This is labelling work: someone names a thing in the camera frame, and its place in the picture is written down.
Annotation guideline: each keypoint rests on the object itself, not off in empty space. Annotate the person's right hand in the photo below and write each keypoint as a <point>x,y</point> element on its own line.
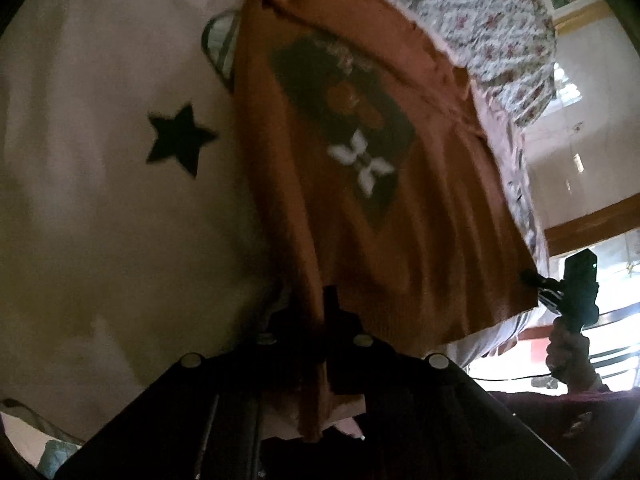
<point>572,357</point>

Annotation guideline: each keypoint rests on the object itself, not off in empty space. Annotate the grey striped cloth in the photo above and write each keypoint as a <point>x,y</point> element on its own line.
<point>220,45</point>

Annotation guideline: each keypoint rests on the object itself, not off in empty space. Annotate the wooden beam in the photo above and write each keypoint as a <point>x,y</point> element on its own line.
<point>590,232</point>

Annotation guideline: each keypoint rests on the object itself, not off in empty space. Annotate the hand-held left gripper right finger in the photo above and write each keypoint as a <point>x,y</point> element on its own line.
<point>400,385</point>

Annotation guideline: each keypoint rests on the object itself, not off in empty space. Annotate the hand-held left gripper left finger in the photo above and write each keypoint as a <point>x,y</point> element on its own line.
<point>235,385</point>

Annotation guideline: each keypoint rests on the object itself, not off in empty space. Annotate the white star-print blanket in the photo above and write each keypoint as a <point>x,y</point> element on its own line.
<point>115,200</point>

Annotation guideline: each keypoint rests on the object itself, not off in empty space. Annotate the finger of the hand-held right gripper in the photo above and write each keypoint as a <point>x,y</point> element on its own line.
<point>542,287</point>

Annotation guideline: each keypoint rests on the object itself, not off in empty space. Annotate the floral patterned cloth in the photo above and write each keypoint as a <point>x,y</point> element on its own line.
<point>480,25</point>

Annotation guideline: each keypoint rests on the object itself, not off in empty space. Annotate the pale green patterned cloth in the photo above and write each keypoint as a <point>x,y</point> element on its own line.
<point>52,457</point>

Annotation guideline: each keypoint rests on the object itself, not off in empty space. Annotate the orange printed small shirt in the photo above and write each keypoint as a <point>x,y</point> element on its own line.
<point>380,200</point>

